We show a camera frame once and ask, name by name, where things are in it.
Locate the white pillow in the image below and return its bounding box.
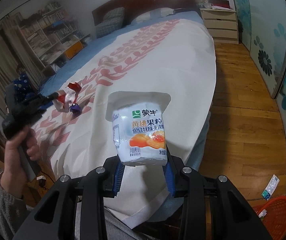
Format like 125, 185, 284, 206
131, 8, 175, 24

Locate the red white torn wrapper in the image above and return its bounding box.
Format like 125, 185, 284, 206
53, 82, 82, 113

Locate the bed with blue sheet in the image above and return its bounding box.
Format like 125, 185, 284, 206
34, 15, 216, 228

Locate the white green toothpaste box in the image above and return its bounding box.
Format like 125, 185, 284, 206
262, 175, 280, 200

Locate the orange plastic trash basket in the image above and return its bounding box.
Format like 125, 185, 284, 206
253, 196, 286, 239

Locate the person's left hand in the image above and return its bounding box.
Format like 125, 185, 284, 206
0, 126, 41, 198

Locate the white yogurt cup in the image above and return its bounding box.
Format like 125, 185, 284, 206
106, 91, 171, 166

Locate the white bookshelf with books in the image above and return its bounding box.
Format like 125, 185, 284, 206
19, 1, 85, 76

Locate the plaid grey pillow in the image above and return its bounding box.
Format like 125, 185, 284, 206
96, 7, 125, 38

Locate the beige curtain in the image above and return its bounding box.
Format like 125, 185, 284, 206
0, 16, 45, 117

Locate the purple candy wrapper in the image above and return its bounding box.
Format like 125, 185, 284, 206
69, 103, 82, 114

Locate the beige wooden nightstand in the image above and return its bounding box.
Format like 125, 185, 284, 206
200, 9, 239, 44

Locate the dark blue star-pattern cloth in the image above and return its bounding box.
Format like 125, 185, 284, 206
12, 72, 36, 101

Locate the white pink leaf blanket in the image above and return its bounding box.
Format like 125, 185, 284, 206
30, 17, 217, 230

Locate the grey sleeve left forearm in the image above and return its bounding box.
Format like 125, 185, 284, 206
0, 185, 33, 239

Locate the dark red wooden headboard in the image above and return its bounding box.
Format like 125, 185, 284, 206
92, 0, 200, 25

